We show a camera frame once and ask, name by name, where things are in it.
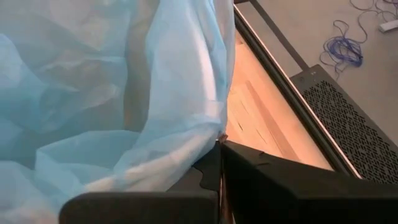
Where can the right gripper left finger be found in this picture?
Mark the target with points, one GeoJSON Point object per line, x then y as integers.
{"type": "Point", "coordinates": [155, 208]}

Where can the black perforated computer case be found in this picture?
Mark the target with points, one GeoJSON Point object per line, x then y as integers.
{"type": "Point", "coordinates": [351, 124]}

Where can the black aluminium rail frame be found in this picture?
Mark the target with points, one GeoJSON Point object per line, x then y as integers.
{"type": "Point", "coordinates": [278, 77]}

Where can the white rectangular floor object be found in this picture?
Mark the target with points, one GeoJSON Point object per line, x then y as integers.
{"type": "Point", "coordinates": [388, 26]}

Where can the light blue trash bag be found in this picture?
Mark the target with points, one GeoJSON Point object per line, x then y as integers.
{"type": "Point", "coordinates": [77, 93]}

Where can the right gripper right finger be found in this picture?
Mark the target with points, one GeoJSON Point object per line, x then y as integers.
{"type": "Point", "coordinates": [295, 193]}

